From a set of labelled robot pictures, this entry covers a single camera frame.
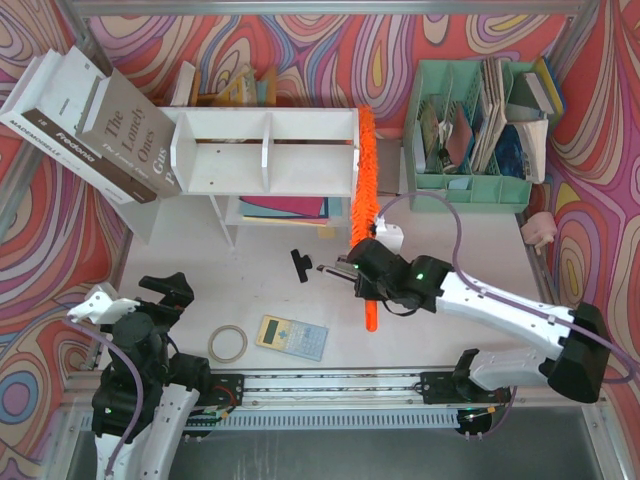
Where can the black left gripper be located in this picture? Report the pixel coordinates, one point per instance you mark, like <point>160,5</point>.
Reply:
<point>163,298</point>

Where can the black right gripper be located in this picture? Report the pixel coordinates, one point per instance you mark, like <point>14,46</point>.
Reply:
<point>356,272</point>

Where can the orange microfiber duster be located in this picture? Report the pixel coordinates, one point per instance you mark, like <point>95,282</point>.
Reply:
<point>365,206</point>

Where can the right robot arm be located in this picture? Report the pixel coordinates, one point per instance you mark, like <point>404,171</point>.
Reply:
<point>567,349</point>

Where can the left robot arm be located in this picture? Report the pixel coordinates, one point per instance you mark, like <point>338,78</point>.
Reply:
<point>146,393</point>

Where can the white wooden bookshelf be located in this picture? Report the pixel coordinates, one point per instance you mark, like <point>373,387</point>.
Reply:
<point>227,153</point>

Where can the black silver stapler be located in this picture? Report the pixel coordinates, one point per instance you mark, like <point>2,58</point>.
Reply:
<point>342,262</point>

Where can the masking tape roll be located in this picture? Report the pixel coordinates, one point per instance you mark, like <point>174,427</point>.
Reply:
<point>227,344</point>

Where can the yellow sticky note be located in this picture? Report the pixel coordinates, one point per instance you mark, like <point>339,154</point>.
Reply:
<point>326,232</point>

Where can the black binder clip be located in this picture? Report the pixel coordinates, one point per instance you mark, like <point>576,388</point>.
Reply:
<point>302,264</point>

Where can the stack of coloured paper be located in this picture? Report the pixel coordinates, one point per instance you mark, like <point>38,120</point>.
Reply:
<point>305,210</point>

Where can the yellow grey calculator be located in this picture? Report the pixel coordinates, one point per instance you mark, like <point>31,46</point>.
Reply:
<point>292,337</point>

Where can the grey cardboard sheet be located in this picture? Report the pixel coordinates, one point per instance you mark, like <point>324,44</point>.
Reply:
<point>388,161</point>

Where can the green desk organizer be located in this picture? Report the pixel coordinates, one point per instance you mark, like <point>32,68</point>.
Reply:
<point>455,119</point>

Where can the pink piggy figure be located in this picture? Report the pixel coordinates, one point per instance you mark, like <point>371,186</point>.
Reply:
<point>539,230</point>

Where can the brown Lonely Ones book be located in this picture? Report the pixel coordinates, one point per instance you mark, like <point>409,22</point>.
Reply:
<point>125,127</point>

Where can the Fredonia book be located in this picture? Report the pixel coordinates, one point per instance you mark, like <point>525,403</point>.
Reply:
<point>58,113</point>

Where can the white Mademoiselle book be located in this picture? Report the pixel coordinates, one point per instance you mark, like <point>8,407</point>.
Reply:
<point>25,95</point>

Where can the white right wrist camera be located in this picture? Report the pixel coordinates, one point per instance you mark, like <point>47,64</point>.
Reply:
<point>389,235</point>

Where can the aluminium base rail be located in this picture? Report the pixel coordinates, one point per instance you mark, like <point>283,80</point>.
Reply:
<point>335,388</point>

